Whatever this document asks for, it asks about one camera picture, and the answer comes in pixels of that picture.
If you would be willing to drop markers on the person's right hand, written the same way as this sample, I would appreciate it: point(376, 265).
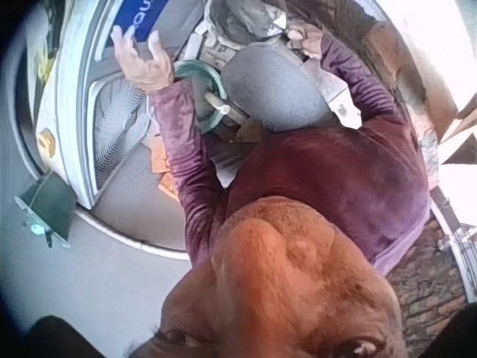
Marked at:
point(311, 43)

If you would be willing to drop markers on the person's left hand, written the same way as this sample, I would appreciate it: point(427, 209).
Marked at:
point(149, 72)

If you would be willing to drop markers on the person's legs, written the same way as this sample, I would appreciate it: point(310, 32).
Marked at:
point(275, 85)

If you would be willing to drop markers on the grey cloth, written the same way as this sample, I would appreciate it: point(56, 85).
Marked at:
point(242, 18)

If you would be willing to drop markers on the white cloth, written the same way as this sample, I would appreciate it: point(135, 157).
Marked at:
point(333, 87)

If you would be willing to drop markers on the green plastic bucket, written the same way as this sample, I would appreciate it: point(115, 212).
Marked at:
point(203, 74)

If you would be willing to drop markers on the brown cardboard piece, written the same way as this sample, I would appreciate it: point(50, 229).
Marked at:
point(168, 183)
point(160, 158)

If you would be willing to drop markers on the white washing machine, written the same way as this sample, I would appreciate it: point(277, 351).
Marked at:
point(74, 112)

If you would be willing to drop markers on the white metal railing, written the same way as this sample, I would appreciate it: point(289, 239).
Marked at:
point(455, 242)

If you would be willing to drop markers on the dark green box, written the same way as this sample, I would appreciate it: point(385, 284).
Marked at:
point(50, 203)

